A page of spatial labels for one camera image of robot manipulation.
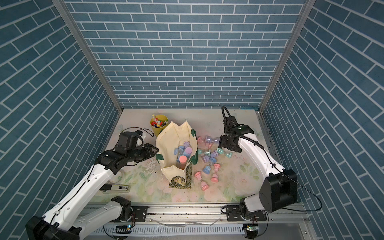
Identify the purple clear hourglass back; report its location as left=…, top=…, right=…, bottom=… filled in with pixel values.
left=205, top=136, right=220, bottom=144

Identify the yellow cup with markers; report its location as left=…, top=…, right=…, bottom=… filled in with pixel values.
left=150, top=115, right=169, bottom=137

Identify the clear tape roll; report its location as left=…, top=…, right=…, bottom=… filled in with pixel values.
left=108, top=170, right=125, bottom=185

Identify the blue hourglass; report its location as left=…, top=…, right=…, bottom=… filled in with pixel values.
left=174, top=146, right=185, bottom=156

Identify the cream canvas tote bag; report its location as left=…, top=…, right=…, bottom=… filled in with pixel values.
left=156, top=121, right=198, bottom=189

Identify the large pink hourglass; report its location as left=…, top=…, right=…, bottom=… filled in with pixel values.
left=177, top=155, right=188, bottom=170

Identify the green hourglass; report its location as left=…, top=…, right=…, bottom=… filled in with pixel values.
left=216, top=148, right=233, bottom=159

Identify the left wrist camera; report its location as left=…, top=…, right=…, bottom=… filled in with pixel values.
left=114, top=130, right=144, bottom=155

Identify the aluminium rail base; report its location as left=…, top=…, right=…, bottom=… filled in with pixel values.
left=90, top=203, right=316, bottom=240

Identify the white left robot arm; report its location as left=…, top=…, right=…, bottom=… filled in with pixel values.
left=26, top=144, right=159, bottom=240

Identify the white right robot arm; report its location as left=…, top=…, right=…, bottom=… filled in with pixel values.
left=219, top=116, right=298, bottom=215

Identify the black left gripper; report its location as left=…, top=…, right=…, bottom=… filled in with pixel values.
left=126, top=142, right=161, bottom=163

